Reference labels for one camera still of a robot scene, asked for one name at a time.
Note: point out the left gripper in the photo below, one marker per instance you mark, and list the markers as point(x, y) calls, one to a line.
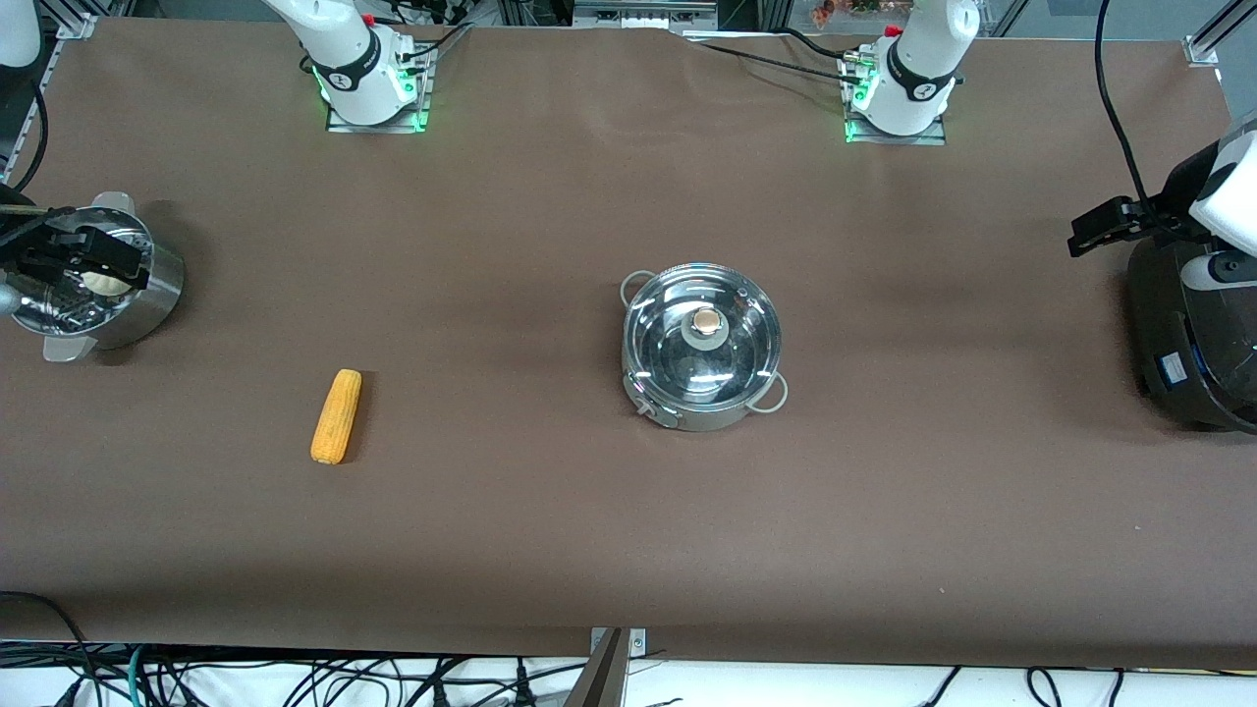
point(1151, 215)

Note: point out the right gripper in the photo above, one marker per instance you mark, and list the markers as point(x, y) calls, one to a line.
point(29, 255)

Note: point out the yellow corn cob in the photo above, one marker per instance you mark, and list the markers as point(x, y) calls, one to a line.
point(336, 417)

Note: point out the glass lid with copper knob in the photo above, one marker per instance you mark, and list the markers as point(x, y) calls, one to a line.
point(668, 334)

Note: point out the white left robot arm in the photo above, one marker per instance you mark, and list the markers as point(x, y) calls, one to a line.
point(918, 79)

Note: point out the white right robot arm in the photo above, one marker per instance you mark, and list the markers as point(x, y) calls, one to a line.
point(358, 59)

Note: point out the steel steamer pot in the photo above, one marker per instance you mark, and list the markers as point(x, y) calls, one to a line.
point(157, 295)

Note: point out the white steamed bun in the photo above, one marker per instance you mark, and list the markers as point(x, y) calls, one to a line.
point(103, 285)

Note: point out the black rice cooker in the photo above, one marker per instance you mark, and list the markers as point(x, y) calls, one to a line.
point(1208, 363)

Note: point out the grey metal box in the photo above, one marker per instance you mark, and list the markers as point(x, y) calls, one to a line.
point(643, 12)

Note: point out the brown table cover sheet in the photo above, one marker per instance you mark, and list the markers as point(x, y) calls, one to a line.
point(589, 540)

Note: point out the aluminium frame profile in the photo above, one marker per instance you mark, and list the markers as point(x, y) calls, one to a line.
point(29, 128)

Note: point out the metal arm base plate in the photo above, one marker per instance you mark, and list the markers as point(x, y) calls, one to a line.
point(933, 138)
point(393, 126)

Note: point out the aluminium corner bracket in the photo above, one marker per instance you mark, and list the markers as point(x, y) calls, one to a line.
point(1203, 49)
point(77, 27)

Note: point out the metal table edge bracket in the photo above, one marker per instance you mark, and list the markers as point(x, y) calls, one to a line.
point(609, 678)

